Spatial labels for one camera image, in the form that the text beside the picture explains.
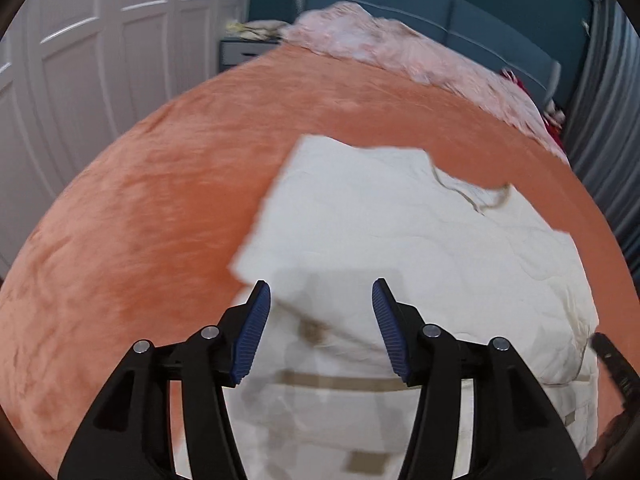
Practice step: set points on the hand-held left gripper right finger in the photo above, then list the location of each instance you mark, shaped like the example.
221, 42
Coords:
390, 330

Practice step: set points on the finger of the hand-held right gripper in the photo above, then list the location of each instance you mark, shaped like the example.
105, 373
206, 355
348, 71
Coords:
615, 365

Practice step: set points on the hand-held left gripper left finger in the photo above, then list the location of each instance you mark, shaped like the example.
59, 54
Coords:
252, 330

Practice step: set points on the cream quilted jacket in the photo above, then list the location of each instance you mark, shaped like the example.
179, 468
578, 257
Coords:
400, 235

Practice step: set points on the orange plush blanket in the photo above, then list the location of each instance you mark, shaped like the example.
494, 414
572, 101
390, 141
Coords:
150, 185

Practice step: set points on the grey curtain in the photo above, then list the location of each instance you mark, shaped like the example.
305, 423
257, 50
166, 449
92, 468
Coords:
610, 110

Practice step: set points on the black and white plush toy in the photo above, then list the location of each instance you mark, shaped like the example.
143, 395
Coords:
555, 115

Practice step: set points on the red cushion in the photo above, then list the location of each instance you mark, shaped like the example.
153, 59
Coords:
515, 82

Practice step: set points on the grey nightstand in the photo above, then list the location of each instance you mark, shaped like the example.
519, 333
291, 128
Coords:
240, 52

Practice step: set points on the pink lace quilt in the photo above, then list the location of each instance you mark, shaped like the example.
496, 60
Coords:
375, 40

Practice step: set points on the pale yellow cloth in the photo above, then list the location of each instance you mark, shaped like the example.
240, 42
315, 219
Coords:
255, 30

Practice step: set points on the white panelled wardrobe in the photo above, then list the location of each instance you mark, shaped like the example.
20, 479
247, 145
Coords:
100, 60

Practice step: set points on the blue upholstered headboard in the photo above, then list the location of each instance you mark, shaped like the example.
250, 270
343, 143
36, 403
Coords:
500, 40

